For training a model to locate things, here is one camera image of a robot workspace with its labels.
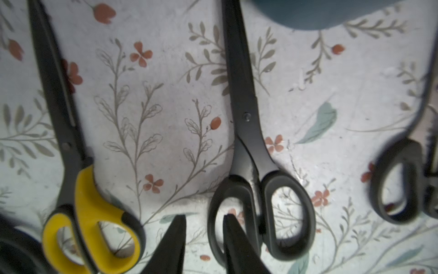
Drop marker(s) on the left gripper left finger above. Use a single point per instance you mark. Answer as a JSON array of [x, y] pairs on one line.
[[168, 257]]

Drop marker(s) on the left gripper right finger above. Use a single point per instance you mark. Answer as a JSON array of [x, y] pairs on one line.
[[240, 257]]

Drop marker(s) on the large black scissors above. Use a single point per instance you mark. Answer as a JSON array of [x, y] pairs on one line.
[[254, 177]]

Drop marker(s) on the yellow black handled scissors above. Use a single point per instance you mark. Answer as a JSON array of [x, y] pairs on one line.
[[72, 240]]

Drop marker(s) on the small black scissors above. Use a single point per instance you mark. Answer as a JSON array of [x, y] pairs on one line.
[[417, 153]]

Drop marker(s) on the teal storage box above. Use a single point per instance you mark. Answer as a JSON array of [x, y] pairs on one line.
[[318, 14]]

